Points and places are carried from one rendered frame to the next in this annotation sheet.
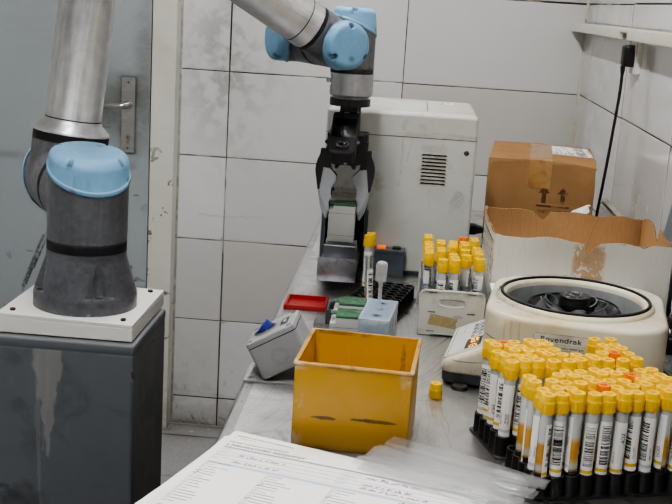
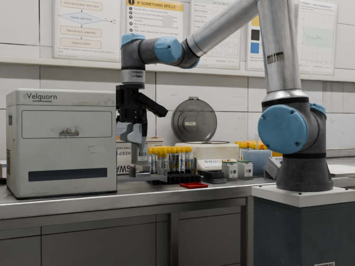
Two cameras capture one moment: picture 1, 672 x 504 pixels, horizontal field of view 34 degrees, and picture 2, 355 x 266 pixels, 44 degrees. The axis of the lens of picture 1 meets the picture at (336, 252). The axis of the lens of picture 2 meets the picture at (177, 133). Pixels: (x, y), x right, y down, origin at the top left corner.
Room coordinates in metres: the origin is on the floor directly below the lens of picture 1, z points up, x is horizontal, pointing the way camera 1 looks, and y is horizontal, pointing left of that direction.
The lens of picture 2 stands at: (2.48, 1.24, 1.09)
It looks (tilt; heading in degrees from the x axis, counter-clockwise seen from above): 2 degrees down; 240
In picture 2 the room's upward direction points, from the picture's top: straight up
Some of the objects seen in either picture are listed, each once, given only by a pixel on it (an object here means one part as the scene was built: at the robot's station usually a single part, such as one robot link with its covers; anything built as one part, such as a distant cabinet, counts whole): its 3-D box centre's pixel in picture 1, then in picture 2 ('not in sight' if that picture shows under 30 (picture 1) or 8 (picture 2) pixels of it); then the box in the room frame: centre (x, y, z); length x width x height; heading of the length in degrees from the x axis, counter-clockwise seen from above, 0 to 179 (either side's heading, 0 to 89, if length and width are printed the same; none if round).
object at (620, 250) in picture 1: (569, 267); (121, 155); (1.79, -0.39, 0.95); 0.29 x 0.25 x 0.15; 87
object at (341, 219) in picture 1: (342, 221); (139, 153); (1.89, -0.01, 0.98); 0.05 x 0.04 x 0.06; 87
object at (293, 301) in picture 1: (306, 302); (193, 185); (1.72, 0.04, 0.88); 0.07 x 0.07 x 0.01; 87
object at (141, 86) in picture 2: (348, 132); (131, 104); (1.92, -0.01, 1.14); 0.09 x 0.08 x 0.12; 177
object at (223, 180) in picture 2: (344, 317); (213, 176); (1.60, -0.02, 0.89); 0.09 x 0.05 x 0.04; 87
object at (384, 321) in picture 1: (376, 345); (257, 163); (1.37, -0.06, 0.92); 0.10 x 0.07 x 0.10; 171
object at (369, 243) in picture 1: (380, 275); (174, 166); (1.73, -0.08, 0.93); 0.17 x 0.09 x 0.11; 165
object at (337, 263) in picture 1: (340, 253); (132, 174); (1.91, -0.01, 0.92); 0.21 x 0.07 x 0.05; 177
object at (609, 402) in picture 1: (603, 442); not in sight; (1.07, -0.29, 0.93); 0.02 x 0.02 x 0.11
